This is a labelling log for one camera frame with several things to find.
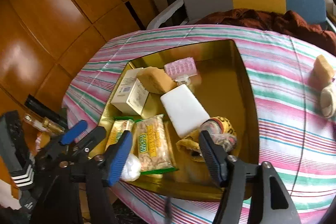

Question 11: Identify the dark red blanket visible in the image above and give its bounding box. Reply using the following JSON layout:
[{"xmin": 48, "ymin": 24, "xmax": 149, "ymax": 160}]
[{"xmin": 197, "ymin": 9, "xmax": 335, "ymax": 55}]

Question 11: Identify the peanut snack packet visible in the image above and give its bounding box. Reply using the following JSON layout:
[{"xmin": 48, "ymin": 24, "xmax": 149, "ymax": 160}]
[{"xmin": 134, "ymin": 114, "xmax": 178, "ymax": 175}]

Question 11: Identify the yellow rolled sock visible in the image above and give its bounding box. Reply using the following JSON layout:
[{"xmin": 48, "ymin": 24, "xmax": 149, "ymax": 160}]
[{"xmin": 175, "ymin": 116, "xmax": 238, "ymax": 163}]

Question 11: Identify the white sock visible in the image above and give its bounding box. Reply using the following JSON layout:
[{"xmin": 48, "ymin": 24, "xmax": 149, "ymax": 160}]
[{"xmin": 319, "ymin": 83, "xmax": 336, "ymax": 118}]

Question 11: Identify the cream cardboard box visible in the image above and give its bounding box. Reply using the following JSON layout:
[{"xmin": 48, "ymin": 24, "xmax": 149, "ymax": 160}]
[{"xmin": 110, "ymin": 68, "xmax": 149, "ymax": 115}]

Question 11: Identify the brown sponge in tray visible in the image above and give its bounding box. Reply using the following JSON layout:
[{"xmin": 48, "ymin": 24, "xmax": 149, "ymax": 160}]
[{"xmin": 137, "ymin": 67, "xmax": 177, "ymax": 94}]

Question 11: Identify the white foam block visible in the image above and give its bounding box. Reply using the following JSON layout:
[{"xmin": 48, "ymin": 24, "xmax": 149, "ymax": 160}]
[{"xmin": 160, "ymin": 84, "xmax": 210, "ymax": 139}]

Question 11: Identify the gold square tray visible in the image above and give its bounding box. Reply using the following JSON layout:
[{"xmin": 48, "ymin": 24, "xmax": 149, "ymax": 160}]
[{"xmin": 88, "ymin": 39, "xmax": 261, "ymax": 202}]

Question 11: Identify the striped bed sheet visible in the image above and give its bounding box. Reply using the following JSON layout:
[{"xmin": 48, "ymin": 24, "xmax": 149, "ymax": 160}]
[{"xmin": 62, "ymin": 24, "xmax": 335, "ymax": 223}]

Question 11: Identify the white bed rail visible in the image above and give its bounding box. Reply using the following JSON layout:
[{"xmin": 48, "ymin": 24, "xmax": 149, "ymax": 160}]
[{"xmin": 146, "ymin": 0, "xmax": 184, "ymax": 30}]

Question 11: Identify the glass perfume bottle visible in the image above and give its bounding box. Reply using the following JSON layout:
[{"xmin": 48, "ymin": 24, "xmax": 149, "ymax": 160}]
[{"xmin": 23, "ymin": 114, "xmax": 65, "ymax": 136}]

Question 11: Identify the brown sponge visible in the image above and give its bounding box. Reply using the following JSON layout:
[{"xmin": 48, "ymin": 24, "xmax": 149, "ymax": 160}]
[
  {"xmin": 137, "ymin": 67, "xmax": 177, "ymax": 94},
  {"xmin": 313, "ymin": 55, "xmax": 335, "ymax": 87}
]

